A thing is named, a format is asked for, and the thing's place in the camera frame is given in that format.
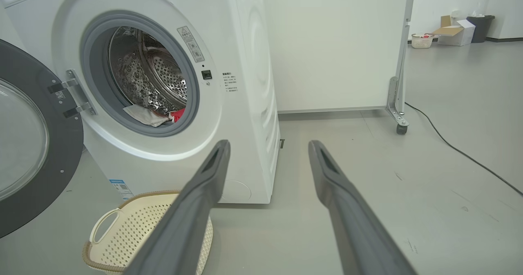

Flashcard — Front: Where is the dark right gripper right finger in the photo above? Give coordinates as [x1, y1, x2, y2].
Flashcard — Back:
[308, 140, 417, 275]

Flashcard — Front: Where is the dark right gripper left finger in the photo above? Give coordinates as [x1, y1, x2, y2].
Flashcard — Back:
[125, 139, 231, 275]

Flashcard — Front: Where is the white garment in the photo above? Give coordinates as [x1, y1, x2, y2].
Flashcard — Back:
[123, 104, 173, 127]

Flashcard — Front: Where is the dark round washing machine door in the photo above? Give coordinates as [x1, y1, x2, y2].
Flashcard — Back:
[0, 39, 84, 239]

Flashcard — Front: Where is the cream perforated laundry basket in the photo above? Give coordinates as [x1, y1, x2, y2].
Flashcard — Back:
[83, 190, 214, 275]

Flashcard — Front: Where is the white front-load washing machine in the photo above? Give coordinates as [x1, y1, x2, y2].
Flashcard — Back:
[0, 0, 282, 205]

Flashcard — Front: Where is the small white storage basket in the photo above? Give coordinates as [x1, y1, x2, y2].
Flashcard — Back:
[411, 33, 434, 49]

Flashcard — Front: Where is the open white cardboard box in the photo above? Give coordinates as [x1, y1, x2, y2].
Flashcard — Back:
[432, 15, 476, 47]

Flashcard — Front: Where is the blue energy label sticker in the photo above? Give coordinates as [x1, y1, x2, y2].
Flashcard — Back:
[109, 179, 134, 200]

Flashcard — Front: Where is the white partition board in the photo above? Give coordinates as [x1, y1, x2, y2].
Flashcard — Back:
[261, 0, 416, 114]

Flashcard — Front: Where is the black trash bin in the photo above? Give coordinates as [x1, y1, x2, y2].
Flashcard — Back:
[467, 15, 495, 43]

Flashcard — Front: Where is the thin black floor cable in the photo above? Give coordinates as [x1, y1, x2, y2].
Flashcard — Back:
[405, 102, 523, 197]

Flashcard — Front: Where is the grey bracket with caster wheel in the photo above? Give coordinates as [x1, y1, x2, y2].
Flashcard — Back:
[386, 76, 410, 135]

